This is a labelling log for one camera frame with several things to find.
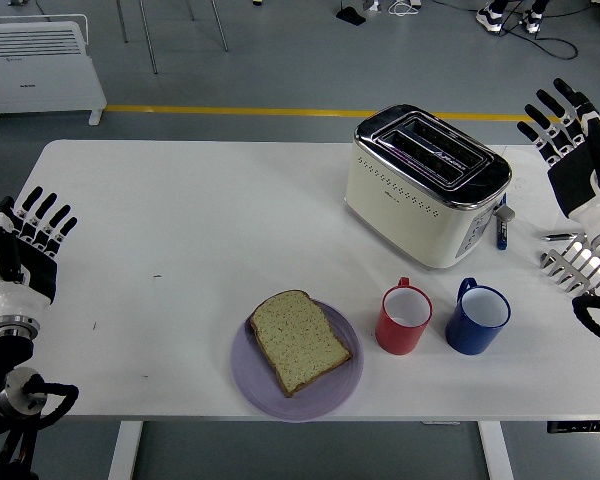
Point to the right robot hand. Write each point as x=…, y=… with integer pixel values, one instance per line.
x=580, y=180

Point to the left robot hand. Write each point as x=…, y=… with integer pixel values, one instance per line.
x=25, y=280

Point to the lilac round plate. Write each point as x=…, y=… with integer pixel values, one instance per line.
x=252, y=385

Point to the slice of bread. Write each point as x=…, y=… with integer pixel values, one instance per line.
x=300, y=342

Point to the white paper sheet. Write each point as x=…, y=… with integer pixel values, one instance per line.
x=530, y=185

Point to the silver black pen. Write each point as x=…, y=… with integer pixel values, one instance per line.
x=560, y=236

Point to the metal toast rack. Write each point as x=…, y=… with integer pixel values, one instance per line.
x=547, y=261

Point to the blue marker pen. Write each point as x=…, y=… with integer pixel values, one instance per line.
x=500, y=237

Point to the person's white black sneaker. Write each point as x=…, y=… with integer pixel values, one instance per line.
x=489, y=17
x=534, y=21

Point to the cream chrome toaster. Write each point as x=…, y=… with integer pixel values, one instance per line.
x=405, y=220

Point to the blue mug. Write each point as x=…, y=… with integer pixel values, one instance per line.
x=470, y=340

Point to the white panel heater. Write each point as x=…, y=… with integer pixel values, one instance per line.
x=30, y=85

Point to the white table leg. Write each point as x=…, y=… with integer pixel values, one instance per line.
x=125, y=450
x=495, y=450

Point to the red mug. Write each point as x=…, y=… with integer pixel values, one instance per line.
x=397, y=340

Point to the black table control panel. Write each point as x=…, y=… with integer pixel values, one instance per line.
x=580, y=428

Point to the metal chair legs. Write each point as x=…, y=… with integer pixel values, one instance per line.
x=150, y=50

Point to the yellow floor tape line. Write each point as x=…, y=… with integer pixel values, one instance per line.
x=230, y=110

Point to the small grey floor device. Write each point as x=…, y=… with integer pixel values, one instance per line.
x=371, y=5

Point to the black foot pedal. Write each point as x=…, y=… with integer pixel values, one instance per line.
x=352, y=16

